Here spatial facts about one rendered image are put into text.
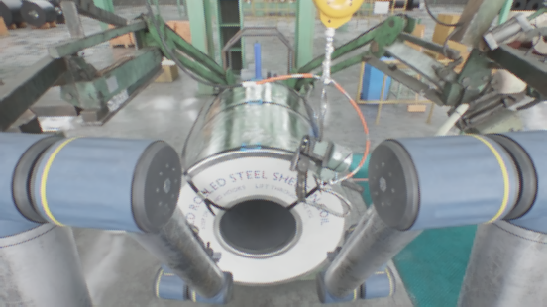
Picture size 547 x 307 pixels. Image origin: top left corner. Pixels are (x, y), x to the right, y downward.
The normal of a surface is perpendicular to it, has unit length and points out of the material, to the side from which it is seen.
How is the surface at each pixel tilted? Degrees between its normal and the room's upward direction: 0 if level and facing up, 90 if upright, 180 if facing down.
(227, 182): 90
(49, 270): 85
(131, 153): 16
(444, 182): 55
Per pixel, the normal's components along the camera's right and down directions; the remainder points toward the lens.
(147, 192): 0.98, 0.04
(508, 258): -0.75, 0.22
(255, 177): 0.03, 0.47
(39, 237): 0.83, 0.19
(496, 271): -0.88, 0.17
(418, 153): 0.03, -0.71
